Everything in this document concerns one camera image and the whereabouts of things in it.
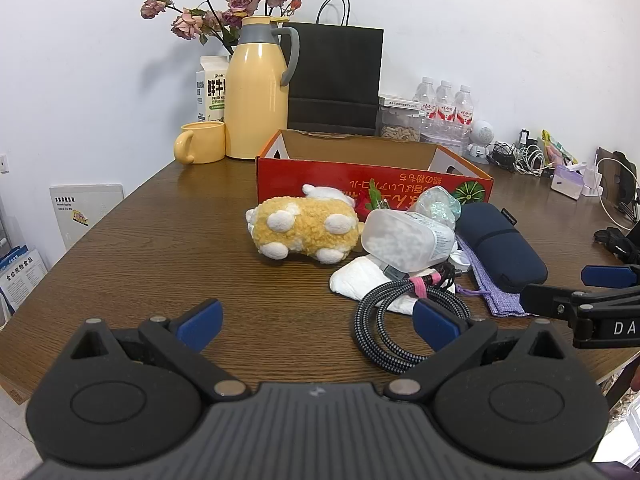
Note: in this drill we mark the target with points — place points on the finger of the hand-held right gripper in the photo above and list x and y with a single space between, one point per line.
607 276
545 300

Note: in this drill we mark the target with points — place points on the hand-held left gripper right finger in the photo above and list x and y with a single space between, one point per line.
435 325

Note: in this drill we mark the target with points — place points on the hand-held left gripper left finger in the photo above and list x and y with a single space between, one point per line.
200 322

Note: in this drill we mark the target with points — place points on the purple knit pouch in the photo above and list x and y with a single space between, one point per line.
492 295

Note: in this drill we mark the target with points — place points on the dark navy zip case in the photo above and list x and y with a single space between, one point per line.
505 250

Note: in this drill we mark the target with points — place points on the white frosted plastic box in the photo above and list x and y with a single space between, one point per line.
400 240

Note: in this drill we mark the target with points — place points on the white cloth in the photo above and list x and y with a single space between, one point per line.
355 275

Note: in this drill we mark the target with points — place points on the iridescent plastic bag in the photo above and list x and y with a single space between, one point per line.
440 207

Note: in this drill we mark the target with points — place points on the yellow white-spotted plush toy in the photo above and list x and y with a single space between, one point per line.
300 225

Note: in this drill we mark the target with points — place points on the red green flower hair clip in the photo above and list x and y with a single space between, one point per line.
367 202

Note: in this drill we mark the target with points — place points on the red cardboard box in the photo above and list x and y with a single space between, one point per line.
300 180

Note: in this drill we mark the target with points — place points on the black phone holder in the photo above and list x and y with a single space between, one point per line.
627 185

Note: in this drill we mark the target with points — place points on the purple white tissue box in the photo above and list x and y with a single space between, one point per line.
567 182

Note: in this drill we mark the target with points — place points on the brown paper bag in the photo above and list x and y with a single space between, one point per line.
602 152

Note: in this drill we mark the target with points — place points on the colourful snack packet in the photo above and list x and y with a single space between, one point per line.
555 150

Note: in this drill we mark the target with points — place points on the white robot-shaped speaker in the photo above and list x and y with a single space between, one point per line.
482 132

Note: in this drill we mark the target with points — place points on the yellow mug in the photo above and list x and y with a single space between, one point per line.
205 142

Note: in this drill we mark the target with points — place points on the blue white printed carton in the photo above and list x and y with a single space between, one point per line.
20 275

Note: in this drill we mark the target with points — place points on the clear seed container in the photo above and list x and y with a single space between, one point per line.
400 130

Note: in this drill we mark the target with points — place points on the clear water bottle red label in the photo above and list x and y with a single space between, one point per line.
444 105
464 107
425 95

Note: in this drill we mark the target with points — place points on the yellow thermos jug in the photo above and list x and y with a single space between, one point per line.
255 100

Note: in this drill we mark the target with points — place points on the white milk carton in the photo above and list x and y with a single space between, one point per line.
212 90

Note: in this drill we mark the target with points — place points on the black paper bag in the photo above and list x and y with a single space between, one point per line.
335 70

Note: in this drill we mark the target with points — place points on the dried pink rose bouquet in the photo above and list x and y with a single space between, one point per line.
240 0

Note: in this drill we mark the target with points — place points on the white wall outlet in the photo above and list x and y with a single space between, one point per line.
4 162

